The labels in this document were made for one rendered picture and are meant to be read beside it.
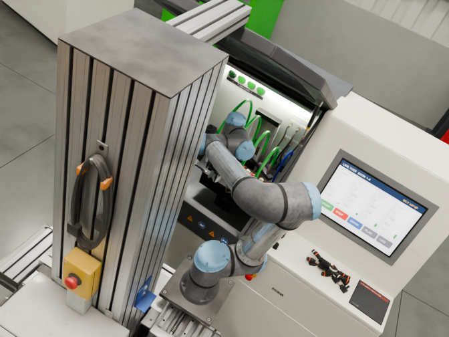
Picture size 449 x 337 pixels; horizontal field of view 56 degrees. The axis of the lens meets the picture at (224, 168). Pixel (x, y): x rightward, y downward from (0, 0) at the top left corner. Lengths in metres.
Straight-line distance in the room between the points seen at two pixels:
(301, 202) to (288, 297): 0.94
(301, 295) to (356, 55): 4.28
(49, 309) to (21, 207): 1.92
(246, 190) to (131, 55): 0.54
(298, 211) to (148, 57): 0.63
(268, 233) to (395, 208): 0.77
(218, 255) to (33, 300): 0.59
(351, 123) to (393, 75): 4.01
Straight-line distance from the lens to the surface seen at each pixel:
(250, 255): 1.50
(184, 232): 2.21
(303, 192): 1.24
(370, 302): 2.08
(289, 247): 2.05
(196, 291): 1.61
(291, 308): 2.14
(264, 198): 1.18
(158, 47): 0.90
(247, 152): 1.53
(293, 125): 2.21
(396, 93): 6.00
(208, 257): 1.50
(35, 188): 3.35
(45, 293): 1.40
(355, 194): 1.98
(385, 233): 2.03
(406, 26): 5.75
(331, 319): 2.08
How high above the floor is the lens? 2.44
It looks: 40 degrees down
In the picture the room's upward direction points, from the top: 21 degrees clockwise
